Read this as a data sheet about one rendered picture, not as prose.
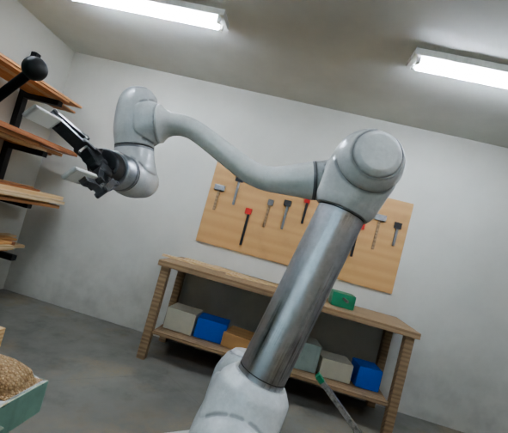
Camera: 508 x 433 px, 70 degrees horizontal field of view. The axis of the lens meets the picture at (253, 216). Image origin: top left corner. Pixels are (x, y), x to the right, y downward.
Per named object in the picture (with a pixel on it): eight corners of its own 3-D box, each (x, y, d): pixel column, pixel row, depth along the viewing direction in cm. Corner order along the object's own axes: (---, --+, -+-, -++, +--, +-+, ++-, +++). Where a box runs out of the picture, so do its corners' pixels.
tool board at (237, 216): (392, 294, 343) (414, 204, 347) (194, 240, 365) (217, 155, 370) (391, 294, 347) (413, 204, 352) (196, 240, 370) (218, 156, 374)
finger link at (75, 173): (83, 183, 68) (85, 186, 68) (59, 175, 61) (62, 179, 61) (96, 173, 68) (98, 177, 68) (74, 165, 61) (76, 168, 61)
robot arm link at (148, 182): (100, 194, 89) (103, 142, 90) (128, 202, 104) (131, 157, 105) (142, 194, 88) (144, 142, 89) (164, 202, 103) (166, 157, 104)
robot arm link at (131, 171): (97, 169, 89) (83, 163, 83) (127, 148, 89) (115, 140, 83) (117, 198, 88) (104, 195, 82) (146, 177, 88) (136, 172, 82)
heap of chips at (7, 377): (4, 401, 57) (11, 378, 57) (-71, 375, 59) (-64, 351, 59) (43, 380, 66) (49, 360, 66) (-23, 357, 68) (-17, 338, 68)
